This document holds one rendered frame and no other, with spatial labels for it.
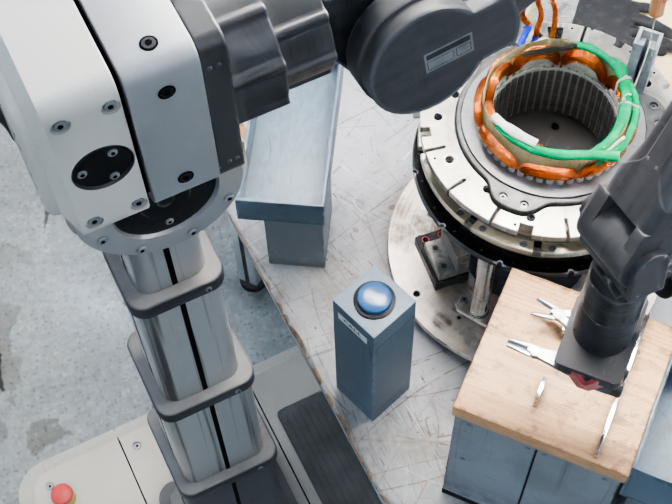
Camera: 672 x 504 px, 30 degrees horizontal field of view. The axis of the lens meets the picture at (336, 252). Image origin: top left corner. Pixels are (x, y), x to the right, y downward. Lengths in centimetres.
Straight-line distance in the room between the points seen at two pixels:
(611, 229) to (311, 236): 70
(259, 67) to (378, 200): 116
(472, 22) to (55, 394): 198
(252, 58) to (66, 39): 10
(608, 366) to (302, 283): 66
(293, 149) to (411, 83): 87
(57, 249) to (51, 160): 211
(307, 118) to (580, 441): 55
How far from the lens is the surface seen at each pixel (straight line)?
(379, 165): 187
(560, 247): 149
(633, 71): 156
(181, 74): 65
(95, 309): 269
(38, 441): 259
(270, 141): 160
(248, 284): 265
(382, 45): 70
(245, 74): 68
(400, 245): 178
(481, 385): 140
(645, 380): 143
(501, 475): 152
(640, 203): 105
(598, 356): 122
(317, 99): 164
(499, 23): 74
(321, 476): 221
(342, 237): 181
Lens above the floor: 234
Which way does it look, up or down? 60 degrees down
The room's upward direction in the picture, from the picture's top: 2 degrees counter-clockwise
